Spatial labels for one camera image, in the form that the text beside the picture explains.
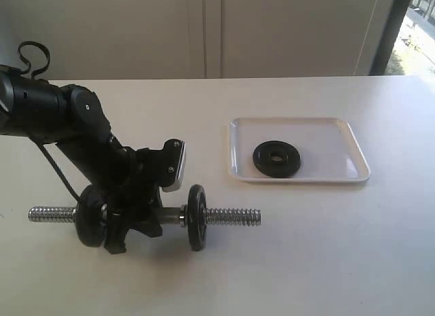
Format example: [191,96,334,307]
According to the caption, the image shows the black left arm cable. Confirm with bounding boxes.
[16,41,82,203]

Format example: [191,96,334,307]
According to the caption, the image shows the dark window frame post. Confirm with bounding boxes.
[369,0,411,76]

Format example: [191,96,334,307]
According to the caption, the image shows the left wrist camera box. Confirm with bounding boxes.
[160,139,186,192]

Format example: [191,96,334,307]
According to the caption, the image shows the black weight plate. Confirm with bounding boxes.
[252,141,302,179]
[187,184,207,252]
[75,185,106,247]

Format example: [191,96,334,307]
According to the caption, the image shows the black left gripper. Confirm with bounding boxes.
[104,147,164,254]

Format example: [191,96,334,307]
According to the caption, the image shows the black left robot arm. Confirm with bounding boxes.
[1,67,172,254]

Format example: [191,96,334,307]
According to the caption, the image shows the white rectangular tray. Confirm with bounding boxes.
[228,117,371,183]

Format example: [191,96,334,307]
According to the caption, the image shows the chrome threaded dumbbell bar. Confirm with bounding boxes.
[28,205,262,228]

